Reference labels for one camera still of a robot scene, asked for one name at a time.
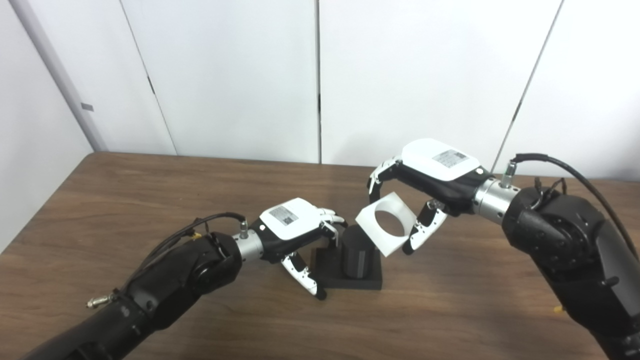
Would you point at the black peg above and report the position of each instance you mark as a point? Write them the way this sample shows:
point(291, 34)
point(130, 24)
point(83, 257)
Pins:
point(357, 260)

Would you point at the white square piece with hole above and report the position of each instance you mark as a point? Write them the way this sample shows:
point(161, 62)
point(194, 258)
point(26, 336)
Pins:
point(367, 221)

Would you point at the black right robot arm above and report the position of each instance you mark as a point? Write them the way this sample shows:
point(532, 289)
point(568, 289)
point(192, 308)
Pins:
point(565, 235)

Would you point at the white and black right hand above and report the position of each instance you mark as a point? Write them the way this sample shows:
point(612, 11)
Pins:
point(440, 165)

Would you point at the white and black left hand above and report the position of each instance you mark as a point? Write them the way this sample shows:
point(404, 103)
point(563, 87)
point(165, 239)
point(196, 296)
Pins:
point(290, 220)

